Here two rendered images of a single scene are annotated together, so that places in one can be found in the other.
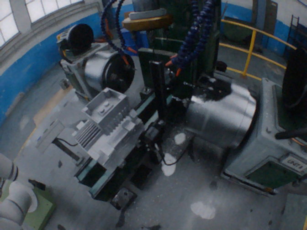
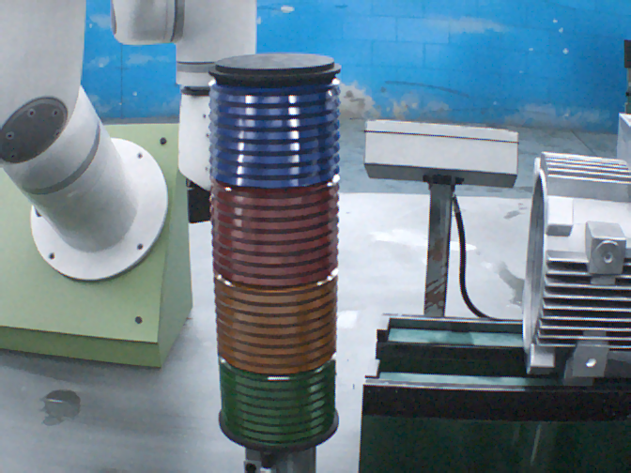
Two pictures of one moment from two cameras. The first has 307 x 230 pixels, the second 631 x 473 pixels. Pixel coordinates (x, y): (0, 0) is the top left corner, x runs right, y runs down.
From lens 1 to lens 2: 39 cm
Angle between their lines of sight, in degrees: 53
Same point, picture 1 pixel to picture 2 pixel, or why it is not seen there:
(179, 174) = not seen: outside the picture
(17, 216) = (64, 141)
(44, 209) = (106, 318)
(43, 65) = (543, 78)
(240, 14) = not seen: outside the picture
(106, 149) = (603, 228)
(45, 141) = (419, 145)
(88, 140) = (577, 174)
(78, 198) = not seen: hidden behind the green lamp
